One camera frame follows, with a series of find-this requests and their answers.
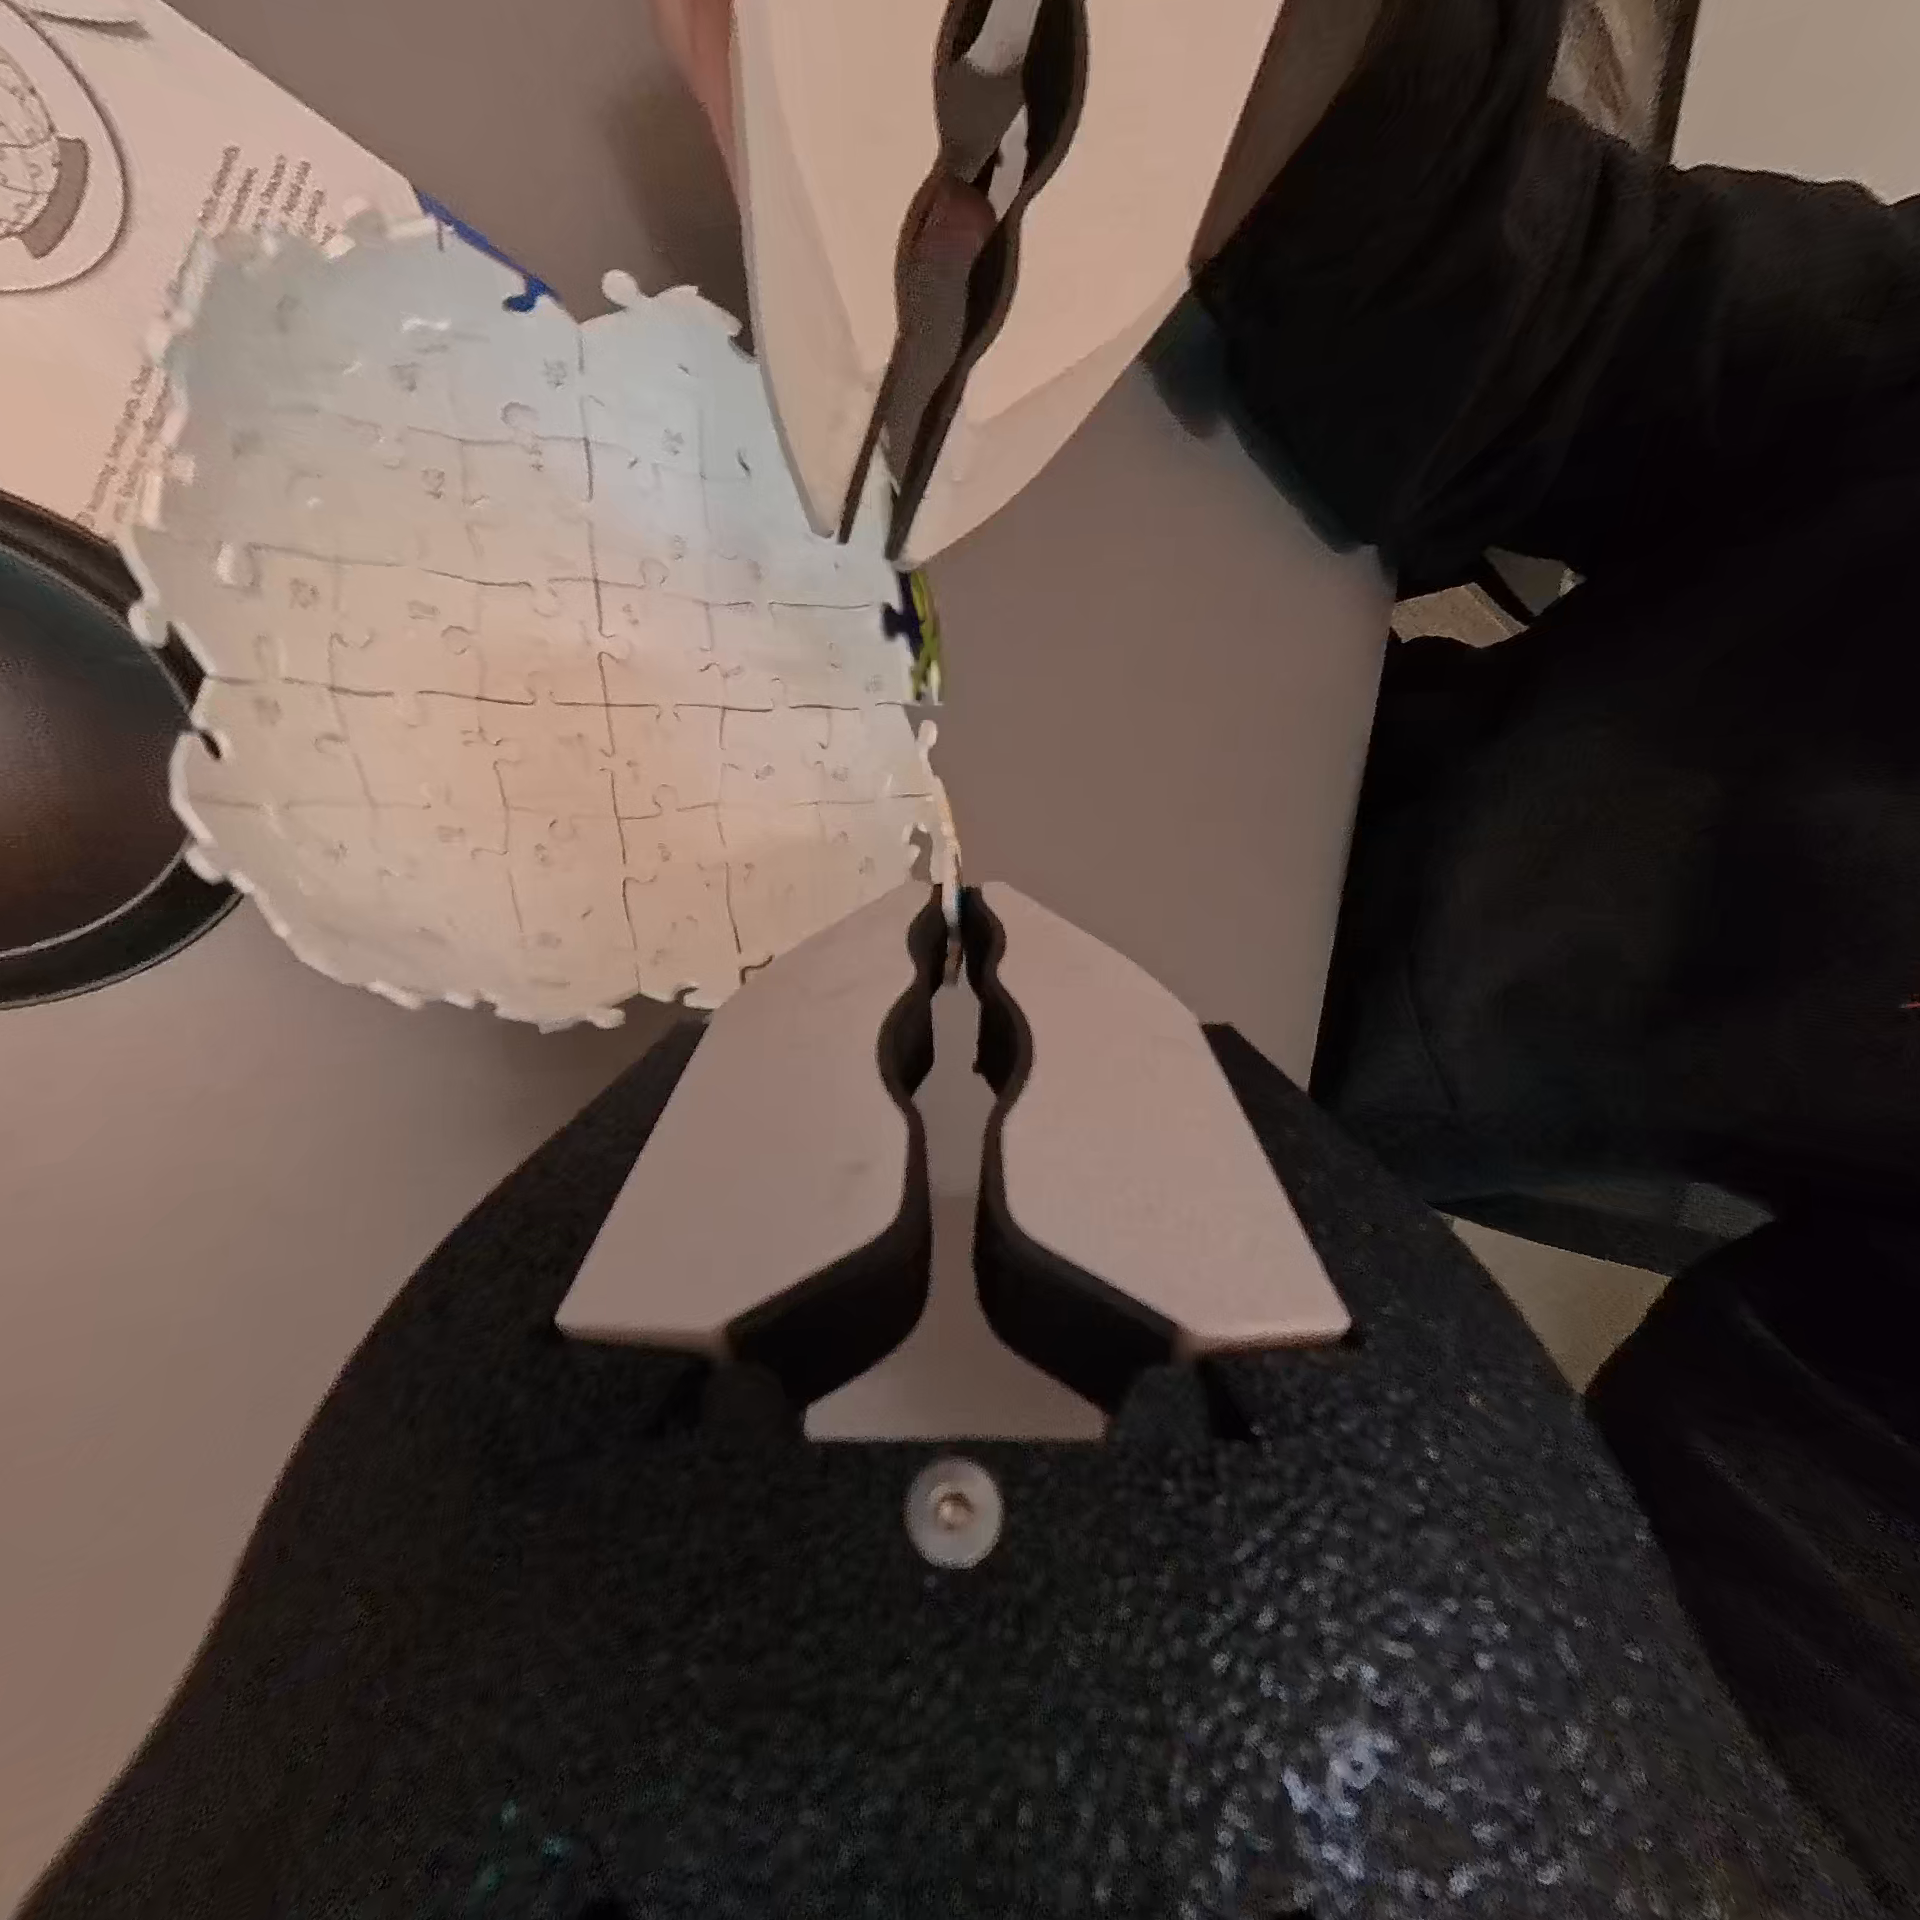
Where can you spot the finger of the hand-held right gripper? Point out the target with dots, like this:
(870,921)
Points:
(1108,224)
(825,224)

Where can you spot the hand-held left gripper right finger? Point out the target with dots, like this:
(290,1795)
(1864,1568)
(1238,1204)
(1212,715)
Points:
(1154,1171)

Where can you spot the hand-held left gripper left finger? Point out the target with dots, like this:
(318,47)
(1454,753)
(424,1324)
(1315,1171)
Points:
(750,1171)

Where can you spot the partly built puzzle ball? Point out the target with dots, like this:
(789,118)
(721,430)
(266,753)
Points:
(524,674)

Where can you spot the white instruction leaflet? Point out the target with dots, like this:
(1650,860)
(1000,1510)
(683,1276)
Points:
(165,120)

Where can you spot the person's right forearm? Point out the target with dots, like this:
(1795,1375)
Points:
(1499,299)

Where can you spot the black ball stand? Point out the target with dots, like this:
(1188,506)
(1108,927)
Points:
(76,750)

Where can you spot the person's right hand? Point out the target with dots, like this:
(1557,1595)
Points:
(702,60)

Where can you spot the person's dark clothing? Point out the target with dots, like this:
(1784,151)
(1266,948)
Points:
(1650,974)

